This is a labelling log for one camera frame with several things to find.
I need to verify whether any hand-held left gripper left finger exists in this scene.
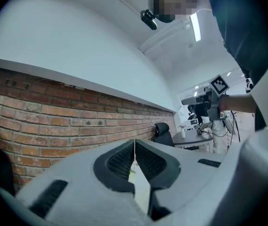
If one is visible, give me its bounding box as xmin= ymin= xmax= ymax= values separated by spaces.
xmin=16 ymin=139 xmax=136 ymax=220

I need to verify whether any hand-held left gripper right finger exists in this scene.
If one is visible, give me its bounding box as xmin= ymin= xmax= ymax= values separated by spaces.
xmin=135 ymin=139 xmax=227 ymax=221

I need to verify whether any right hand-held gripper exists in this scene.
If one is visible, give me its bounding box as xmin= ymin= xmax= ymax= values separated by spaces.
xmin=181 ymin=74 xmax=230 ymax=121

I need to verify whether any person's right forearm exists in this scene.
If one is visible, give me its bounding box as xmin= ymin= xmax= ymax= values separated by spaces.
xmin=219 ymin=94 xmax=257 ymax=114

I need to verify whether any grey desk with white legs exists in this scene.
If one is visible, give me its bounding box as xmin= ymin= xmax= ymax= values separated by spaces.
xmin=172 ymin=131 xmax=214 ymax=153

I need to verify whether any black high-back office chair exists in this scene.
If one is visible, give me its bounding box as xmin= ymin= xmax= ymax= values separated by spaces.
xmin=153 ymin=122 xmax=175 ymax=148

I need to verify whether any ceiling light panel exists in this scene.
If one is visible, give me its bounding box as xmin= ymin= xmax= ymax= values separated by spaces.
xmin=189 ymin=13 xmax=202 ymax=42

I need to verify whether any person's black shirt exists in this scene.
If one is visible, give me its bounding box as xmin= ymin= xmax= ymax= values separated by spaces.
xmin=199 ymin=0 xmax=268 ymax=87

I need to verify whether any person's head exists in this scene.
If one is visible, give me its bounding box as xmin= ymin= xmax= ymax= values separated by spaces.
xmin=147 ymin=0 xmax=212 ymax=24

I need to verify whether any black head-worn camera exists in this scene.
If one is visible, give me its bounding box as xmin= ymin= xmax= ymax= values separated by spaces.
xmin=140 ymin=9 xmax=158 ymax=31

